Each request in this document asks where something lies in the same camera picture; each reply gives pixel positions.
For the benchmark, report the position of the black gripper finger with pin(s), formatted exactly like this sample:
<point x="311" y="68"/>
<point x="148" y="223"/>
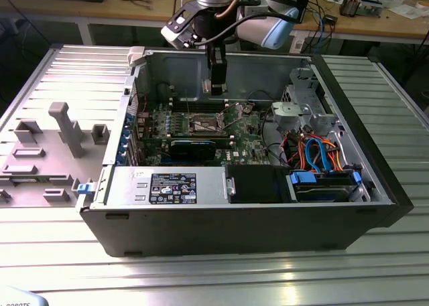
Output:
<point x="218" y="75"/>

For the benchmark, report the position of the silver CPU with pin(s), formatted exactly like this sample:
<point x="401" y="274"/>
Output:
<point x="206" y="86"/>

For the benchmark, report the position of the black RAM slot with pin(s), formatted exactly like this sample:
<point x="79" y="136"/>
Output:
<point x="207" y="108"/>
<point x="207" y="102"/>

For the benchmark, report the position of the black CPU socket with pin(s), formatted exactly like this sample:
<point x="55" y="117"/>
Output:
<point x="201" y="127"/>

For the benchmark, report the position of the black drive bay cover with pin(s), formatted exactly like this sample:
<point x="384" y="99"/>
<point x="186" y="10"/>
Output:
<point x="258" y="183"/>

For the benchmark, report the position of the black case fan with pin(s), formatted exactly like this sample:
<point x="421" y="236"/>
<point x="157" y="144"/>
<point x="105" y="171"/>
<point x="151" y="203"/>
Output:
<point x="166" y="91"/>

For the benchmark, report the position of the green motherboard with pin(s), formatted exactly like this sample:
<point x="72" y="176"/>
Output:
<point x="248" y="142"/>

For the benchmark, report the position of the beige case latch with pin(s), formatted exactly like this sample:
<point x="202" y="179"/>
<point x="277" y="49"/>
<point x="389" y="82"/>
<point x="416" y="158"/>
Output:
<point x="136" y="55"/>

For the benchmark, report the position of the black graphics card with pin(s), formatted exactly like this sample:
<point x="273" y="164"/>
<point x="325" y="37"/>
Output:
<point x="192" y="150"/>

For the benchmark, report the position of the silver metal drive cage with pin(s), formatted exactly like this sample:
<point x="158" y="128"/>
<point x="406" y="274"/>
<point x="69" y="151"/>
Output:
<point x="301" y="108"/>

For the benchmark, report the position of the small black tower box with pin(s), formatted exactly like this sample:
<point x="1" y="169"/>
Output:
<point x="305" y="4"/>

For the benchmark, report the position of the silver power supply with label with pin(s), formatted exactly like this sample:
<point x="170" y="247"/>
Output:
<point x="207" y="185"/>

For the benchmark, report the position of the blue card retainer strip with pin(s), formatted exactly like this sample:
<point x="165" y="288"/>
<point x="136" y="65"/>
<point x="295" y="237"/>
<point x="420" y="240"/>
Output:
<point x="124" y="142"/>

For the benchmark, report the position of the small black adapter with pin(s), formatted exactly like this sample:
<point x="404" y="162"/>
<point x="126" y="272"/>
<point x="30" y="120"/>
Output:
<point x="330" y="19"/>

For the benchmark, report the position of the wooden workbench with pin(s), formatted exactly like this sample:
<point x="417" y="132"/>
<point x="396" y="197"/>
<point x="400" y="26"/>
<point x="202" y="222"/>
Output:
<point x="67" y="8"/>

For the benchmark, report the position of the metal heat sink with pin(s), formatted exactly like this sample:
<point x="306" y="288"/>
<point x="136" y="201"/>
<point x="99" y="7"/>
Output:
<point x="350" y="6"/>

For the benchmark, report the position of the hard disk in blue carrier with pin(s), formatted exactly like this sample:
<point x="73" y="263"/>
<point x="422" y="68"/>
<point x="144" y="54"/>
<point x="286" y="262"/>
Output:
<point x="321" y="192"/>

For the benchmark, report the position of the grey parts rack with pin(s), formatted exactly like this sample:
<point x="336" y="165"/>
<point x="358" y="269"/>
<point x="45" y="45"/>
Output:
<point x="70" y="132"/>

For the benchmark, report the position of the open black PC case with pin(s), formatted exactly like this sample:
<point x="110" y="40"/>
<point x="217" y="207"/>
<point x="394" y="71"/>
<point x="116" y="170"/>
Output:
<point x="234" y="232"/>

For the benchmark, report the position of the grey metal device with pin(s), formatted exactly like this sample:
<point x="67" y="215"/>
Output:
<point x="370" y="8"/>

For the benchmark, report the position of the blue case clip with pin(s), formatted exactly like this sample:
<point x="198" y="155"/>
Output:
<point x="83" y="189"/>

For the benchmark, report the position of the white papers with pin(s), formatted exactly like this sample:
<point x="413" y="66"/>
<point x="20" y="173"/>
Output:
<point x="405" y="11"/>

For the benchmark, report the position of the white device with print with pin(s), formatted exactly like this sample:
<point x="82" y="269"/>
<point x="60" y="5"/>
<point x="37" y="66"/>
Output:
<point x="16" y="297"/>

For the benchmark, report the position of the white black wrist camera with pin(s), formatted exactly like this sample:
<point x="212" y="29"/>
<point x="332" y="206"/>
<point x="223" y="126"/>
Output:
<point x="172" y="35"/>

